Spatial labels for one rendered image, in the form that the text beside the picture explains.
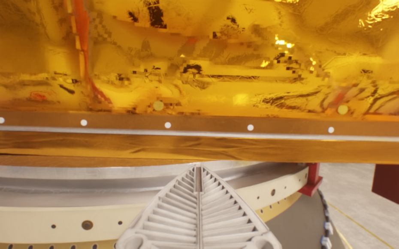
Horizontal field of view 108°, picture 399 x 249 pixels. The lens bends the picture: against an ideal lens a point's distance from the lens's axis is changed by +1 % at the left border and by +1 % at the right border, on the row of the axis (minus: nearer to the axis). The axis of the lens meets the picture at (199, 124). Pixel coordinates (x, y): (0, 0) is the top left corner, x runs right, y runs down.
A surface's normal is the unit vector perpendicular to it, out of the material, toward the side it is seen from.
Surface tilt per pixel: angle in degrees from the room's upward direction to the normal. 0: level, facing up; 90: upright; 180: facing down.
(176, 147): 90
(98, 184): 90
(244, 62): 75
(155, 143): 90
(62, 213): 90
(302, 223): 62
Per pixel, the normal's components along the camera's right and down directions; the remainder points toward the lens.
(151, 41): 0.15, -0.32
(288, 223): 0.51, -0.37
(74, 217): 0.11, 0.11
